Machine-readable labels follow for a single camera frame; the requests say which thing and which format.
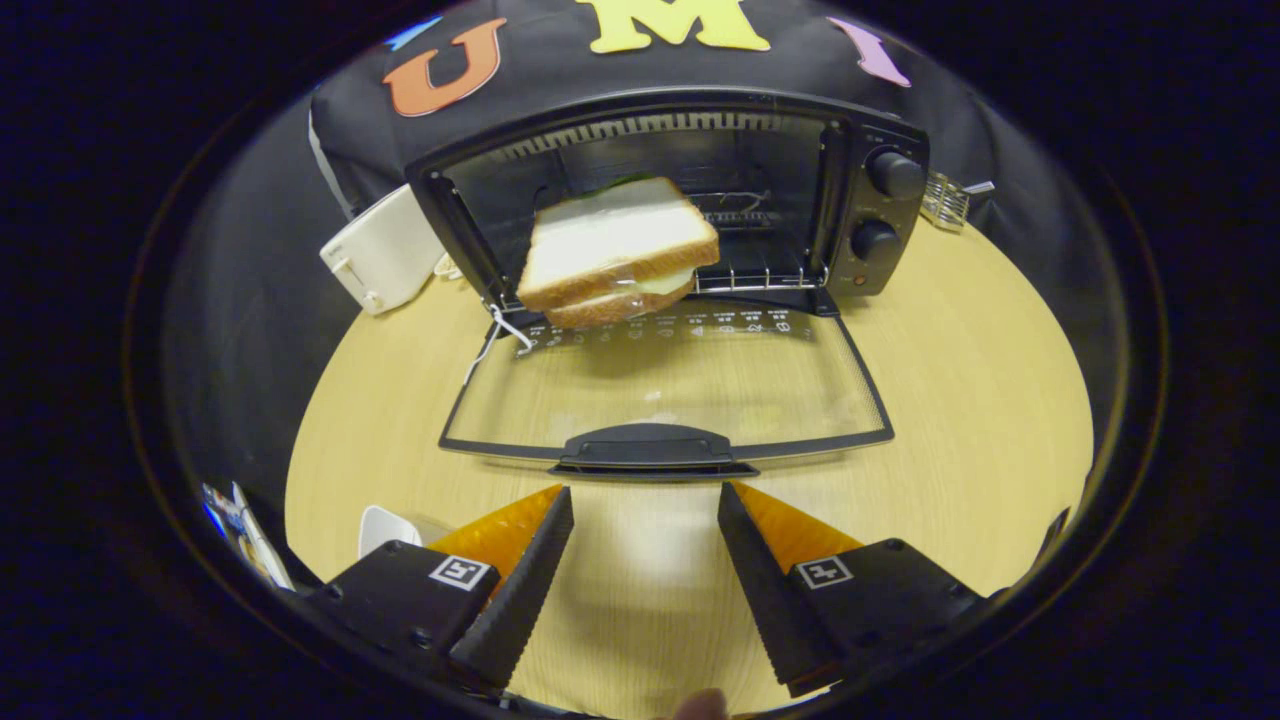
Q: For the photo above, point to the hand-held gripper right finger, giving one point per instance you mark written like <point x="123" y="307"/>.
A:
<point x="765" y="585"/>

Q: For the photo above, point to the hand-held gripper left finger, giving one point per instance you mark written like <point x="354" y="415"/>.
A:
<point x="520" y="590"/>

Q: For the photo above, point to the sandwich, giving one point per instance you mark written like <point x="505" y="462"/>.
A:
<point x="610" y="235"/>

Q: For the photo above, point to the black toaster oven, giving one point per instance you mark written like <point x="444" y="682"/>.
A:
<point x="900" y="215"/>

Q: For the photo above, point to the white pop-up toaster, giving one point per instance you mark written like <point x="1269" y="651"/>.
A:
<point x="385" y="250"/>

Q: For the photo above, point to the white rectangular tray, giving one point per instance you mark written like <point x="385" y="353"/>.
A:
<point x="385" y="527"/>

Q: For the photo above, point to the white plastic object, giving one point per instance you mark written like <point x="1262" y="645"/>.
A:
<point x="258" y="540"/>

